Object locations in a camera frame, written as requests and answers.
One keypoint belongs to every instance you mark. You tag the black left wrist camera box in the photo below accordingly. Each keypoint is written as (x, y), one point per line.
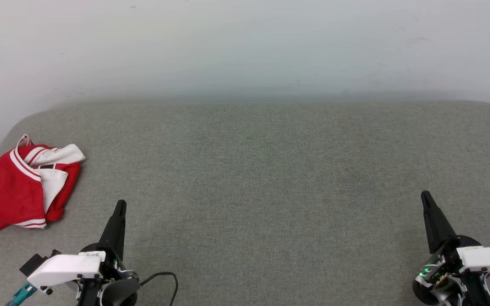
(36, 262)

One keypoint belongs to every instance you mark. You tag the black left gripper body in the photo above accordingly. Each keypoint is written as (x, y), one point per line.
(115, 265)

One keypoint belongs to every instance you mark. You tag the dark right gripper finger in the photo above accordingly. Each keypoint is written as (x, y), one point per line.
(436, 225)

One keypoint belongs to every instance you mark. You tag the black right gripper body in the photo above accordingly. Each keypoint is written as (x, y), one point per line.
(440, 272)

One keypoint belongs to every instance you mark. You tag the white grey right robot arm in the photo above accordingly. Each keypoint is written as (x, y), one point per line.
(479, 291)

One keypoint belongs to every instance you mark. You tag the red Bulls 23 jersey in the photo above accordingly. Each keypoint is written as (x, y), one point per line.
(7, 191)

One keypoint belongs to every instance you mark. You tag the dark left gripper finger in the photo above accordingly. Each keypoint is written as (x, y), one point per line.
(115, 229)

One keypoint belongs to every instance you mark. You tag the white left wrist camera cover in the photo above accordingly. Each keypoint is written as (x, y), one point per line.
(66, 267)

